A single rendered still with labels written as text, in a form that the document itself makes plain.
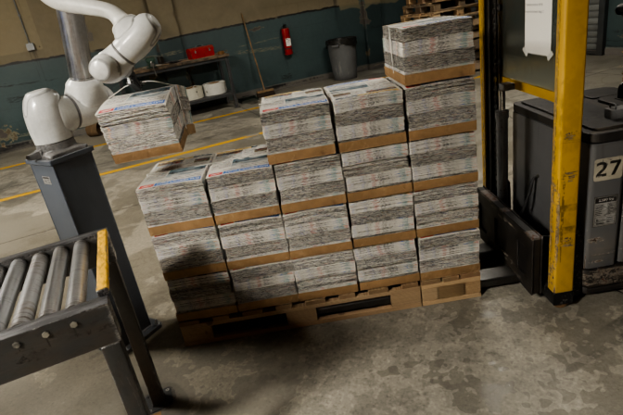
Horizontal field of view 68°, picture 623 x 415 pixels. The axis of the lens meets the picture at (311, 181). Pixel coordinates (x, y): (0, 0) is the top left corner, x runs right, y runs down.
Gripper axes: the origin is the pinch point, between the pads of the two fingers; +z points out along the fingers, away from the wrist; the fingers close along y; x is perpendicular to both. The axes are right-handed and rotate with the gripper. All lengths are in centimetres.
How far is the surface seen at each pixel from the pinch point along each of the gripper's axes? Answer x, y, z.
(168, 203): 4, 57, -17
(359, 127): 88, 37, -19
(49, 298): -11, 58, -89
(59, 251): -21, 56, -60
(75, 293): -4, 58, -89
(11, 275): -31, 57, -71
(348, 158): 82, 50, -16
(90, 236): -14, 55, -52
